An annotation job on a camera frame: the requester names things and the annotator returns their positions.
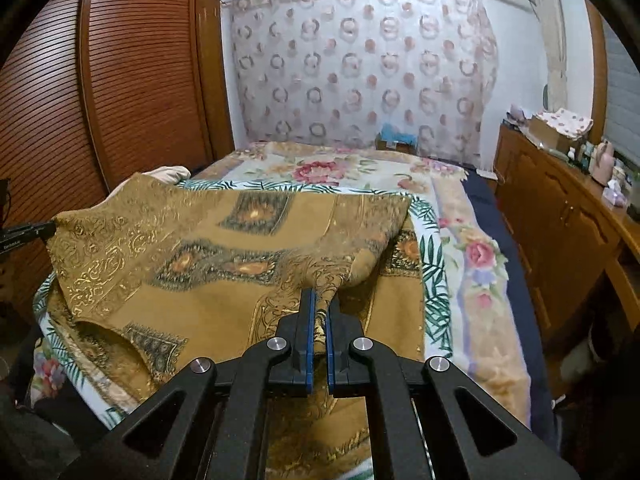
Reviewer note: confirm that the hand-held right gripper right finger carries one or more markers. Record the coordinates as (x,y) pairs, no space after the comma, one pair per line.
(331,355)

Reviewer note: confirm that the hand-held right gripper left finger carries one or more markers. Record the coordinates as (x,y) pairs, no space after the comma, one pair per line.
(310,350)

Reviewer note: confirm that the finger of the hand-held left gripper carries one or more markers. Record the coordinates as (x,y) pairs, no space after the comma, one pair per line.
(35,230)

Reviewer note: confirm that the brown gold patterned garment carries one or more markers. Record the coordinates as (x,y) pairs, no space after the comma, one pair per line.
(210,250)

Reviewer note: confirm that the cream cloth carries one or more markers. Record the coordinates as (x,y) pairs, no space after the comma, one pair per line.
(170,174)

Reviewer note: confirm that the floral blanket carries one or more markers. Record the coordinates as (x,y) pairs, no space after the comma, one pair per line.
(325,170)

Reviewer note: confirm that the brown louvered wooden wardrobe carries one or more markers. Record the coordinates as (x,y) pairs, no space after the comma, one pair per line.
(125,70)

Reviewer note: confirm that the navy bed sheet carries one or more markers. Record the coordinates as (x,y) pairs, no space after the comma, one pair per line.
(515,285)

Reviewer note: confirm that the box with blue cloth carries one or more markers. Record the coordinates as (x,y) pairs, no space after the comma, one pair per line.
(395,137)

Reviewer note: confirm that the wooden sideboard cabinet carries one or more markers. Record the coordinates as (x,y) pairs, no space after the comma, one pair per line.
(555,220)

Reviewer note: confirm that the sheer circle patterned curtain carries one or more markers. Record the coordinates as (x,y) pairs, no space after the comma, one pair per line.
(360,60)

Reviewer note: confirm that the purple pouch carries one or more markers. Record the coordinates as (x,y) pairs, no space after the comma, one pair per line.
(515,111)

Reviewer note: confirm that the cardboard box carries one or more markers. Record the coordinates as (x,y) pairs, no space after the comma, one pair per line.
(547,135)

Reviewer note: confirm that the tissue box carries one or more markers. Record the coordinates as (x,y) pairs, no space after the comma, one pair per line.
(615,195)

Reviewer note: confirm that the white red printed cloth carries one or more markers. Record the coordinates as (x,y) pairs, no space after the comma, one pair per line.
(567,121)

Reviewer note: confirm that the pink bottle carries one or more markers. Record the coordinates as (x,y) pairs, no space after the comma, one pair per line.
(602,162)

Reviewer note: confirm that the beige patterned side curtain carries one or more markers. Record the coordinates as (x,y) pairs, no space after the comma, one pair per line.
(547,35)

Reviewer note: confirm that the grey window blind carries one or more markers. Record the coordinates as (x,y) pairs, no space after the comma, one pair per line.
(622,90)

